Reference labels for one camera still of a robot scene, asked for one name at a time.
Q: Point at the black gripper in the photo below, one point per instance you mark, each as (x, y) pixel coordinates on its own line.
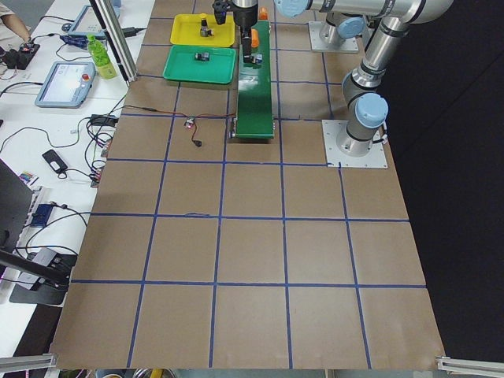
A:
(244, 17)

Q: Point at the yellow push button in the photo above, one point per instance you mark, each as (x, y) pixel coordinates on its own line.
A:
(205, 30)

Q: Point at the orange 4680 cylinder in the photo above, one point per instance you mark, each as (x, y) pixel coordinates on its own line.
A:
(255, 39)

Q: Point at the orange cylinder on table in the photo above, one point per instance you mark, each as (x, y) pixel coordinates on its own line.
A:
(263, 14)

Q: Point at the yellow plastic tray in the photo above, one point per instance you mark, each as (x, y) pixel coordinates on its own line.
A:
(186, 28)

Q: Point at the green plastic tray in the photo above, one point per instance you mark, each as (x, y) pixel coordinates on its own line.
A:
(182, 66)

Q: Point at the green conveyor belt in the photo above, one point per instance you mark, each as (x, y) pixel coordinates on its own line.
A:
(254, 118)

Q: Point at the motor controller board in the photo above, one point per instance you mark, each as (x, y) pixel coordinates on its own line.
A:
(190, 123)

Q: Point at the green tea bottle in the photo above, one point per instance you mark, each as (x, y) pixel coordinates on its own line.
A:
(100, 57)

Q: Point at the far teach pendant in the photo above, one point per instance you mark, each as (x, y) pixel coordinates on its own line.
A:
(86, 23)

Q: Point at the teach pendant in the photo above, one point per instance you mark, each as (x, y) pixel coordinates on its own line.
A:
(86, 23)
(66, 85)

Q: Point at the black power adapter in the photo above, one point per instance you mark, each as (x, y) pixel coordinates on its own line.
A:
(103, 120)

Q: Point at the near teach pendant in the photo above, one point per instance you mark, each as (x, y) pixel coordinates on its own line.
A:
(66, 85)

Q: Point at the aluminium frame post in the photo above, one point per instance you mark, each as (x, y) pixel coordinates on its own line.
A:
(109, 23)

